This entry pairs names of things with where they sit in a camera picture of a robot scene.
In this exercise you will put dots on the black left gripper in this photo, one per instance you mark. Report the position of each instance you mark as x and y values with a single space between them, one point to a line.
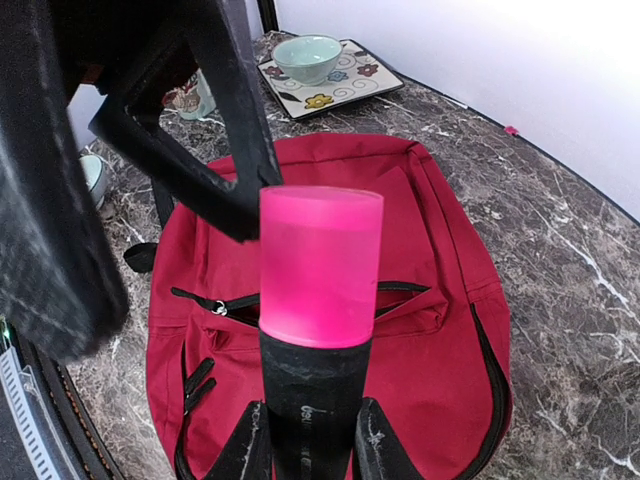
60 287

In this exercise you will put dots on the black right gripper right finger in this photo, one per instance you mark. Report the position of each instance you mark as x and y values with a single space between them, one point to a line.
378 453

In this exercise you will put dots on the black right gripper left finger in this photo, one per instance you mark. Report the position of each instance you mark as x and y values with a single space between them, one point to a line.
247 455

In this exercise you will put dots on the pink black highlighter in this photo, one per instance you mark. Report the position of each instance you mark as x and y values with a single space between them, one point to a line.
319 258

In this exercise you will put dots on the red student backpack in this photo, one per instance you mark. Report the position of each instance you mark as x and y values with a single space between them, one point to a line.
440 353

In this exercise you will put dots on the white floral ceramic mug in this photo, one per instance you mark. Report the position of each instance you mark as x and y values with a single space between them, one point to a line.
193 100

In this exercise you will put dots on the teal ceramic bowl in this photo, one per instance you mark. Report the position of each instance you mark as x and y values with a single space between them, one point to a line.
96 177

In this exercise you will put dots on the teal bowl on plate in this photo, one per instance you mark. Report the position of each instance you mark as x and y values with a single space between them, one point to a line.
307 59

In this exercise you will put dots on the square floral ceramic plate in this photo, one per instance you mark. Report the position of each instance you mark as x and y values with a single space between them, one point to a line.
358 75

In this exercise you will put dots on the black front rail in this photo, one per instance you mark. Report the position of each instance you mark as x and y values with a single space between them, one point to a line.
70 420

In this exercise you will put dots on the left black frame post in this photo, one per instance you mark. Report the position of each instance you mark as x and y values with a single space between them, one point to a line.
268 15

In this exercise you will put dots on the white slotted cable duct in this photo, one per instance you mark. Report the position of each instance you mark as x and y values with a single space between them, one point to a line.
23 416

